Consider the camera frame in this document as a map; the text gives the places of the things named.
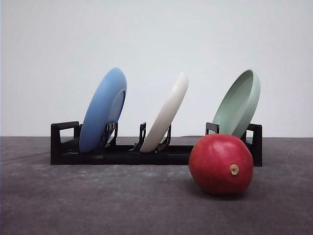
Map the red pomegranate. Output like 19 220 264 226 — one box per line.
188 134 254 195

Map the green plate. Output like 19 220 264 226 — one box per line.
213 70 261 137

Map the white plate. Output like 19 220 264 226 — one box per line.
140 72 189 153

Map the blue plate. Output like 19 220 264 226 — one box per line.
79 68 127 153

